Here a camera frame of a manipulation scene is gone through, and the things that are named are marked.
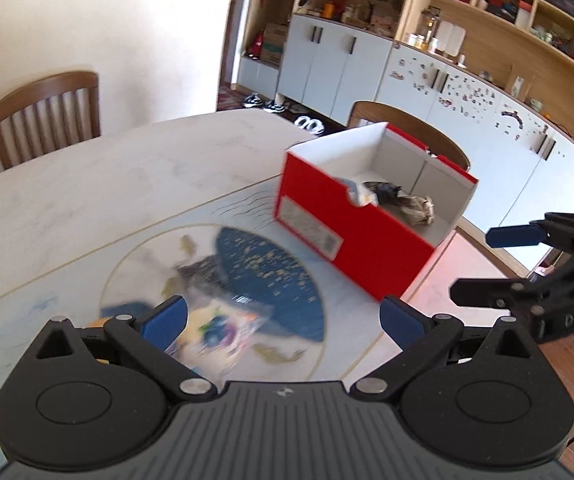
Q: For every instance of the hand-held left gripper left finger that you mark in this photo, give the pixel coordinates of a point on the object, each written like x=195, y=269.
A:
x=164, y=321

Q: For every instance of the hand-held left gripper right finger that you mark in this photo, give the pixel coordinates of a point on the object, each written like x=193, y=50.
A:
x=399, y=321

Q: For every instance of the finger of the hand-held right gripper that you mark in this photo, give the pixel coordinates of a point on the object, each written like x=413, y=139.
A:
x=512, y=236
x=482, y=292

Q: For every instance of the clear bread packet blue print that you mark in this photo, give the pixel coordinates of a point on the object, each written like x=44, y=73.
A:
x=217, y=330

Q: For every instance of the dark patterned snack packet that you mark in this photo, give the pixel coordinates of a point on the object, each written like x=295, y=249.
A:
x=199, y=270

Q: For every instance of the yellow plush toy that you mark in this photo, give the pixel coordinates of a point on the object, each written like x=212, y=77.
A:
x=98, y=322

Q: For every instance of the red cardboard box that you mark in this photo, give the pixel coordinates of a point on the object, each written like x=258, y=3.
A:
x=367, y=255

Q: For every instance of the silver foil snack bag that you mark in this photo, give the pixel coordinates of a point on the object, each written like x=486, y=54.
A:
x=417, y=208

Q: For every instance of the black snack packet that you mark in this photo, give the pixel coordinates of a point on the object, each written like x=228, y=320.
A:
x=386, y=192

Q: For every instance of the white marble desktop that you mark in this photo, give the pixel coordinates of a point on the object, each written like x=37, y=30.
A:
x=117, y=170

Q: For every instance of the printed blue table mat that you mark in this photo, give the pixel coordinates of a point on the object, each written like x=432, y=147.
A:
x=67, y=280

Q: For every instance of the brown wooden slatted chair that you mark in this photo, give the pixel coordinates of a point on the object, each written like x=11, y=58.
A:
x=417, y=127
x=42, y=85

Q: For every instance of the white slipper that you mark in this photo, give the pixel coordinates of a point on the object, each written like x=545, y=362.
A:
x=315, y=126
x=303, y=122

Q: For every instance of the patterned red rug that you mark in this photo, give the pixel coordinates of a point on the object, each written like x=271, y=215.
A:
x=229, y=97

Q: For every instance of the dark sneaker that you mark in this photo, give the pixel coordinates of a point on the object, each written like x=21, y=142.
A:
x=253, y=101
x=275, y=106

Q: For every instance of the white wooden wall cabinet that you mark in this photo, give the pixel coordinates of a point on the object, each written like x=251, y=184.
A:
x=342, y=60

